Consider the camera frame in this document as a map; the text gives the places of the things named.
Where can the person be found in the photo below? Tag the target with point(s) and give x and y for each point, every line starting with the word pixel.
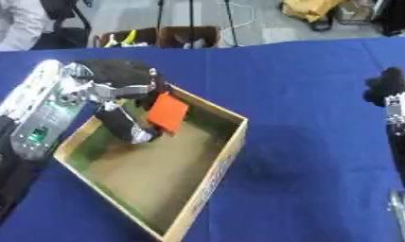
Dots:
pixel 15 23

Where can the black office chair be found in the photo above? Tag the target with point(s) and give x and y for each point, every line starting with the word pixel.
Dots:
pixel 65 26

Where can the tan cardboard box green inside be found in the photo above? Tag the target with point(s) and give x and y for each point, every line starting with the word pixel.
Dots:
pixel 156 164

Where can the orange block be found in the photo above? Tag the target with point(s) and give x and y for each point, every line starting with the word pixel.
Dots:
pixel 167 112

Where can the brown cardboard box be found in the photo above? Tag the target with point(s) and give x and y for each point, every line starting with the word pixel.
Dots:
pixel 190 37
pixel 125 37

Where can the black bag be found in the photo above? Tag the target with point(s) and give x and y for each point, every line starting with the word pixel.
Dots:
pixel 398 15

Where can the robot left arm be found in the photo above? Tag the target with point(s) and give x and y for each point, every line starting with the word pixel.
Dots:
pixel 40 116

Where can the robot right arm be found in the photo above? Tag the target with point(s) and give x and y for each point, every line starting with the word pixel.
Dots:
pixel 403 211

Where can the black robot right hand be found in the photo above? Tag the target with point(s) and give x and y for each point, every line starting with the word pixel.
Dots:
pixel 392 94

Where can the yellow bag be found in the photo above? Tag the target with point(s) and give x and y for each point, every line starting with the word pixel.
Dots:
pixel 308 9

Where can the black tripod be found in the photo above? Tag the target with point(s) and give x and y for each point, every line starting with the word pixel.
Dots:
pixel 192 19

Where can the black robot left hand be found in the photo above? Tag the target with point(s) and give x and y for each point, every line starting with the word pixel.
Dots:
pixel 120 91

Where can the yellow toy banana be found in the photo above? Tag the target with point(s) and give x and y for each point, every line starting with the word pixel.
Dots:
pixel 128 38

